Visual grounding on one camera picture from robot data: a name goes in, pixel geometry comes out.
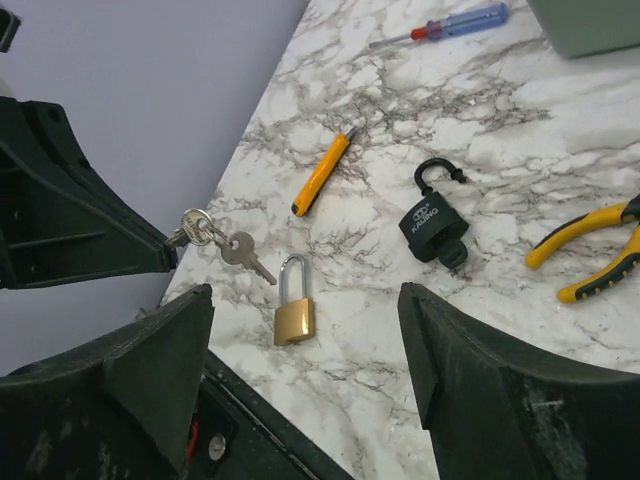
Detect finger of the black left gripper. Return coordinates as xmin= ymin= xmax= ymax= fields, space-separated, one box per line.
xmin=1 ymin=97 xmax=177 ymax=290

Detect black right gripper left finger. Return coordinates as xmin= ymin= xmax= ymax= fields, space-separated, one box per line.
xmin=1 ymin=285 xmax=214 ymax=479

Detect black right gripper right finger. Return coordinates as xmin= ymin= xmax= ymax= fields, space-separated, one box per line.
xmin=397 ymin=283 xmax=639 ymax=479

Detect silver keys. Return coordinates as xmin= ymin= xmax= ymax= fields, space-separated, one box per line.
xmin=164 ymin=208 xmax=277 ymax=286

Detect black padlock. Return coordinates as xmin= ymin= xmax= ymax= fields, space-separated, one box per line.
xmin=398 ymin=157 xmax=469 ymax=270

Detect brass padlock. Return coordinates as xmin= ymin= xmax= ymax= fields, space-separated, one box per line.
xmin=274 ymin=253 xmax=316 ymax=346

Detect yellow black pliers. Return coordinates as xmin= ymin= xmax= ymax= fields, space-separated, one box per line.
xmin=524 ymin=192 xmax=640 ymax=305

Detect orange utility knife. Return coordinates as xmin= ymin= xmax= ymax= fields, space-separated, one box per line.
xmin=291 ymin=127 xmax=358 ymax=217

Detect red blue screwdriver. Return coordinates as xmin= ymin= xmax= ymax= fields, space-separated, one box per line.
xmin=369 ymin=2 xmax=509 ymax=49

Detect green plastic toolbox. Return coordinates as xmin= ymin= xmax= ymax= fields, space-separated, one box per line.
xmin=527 ymin=0 xmax=640 ymax=58

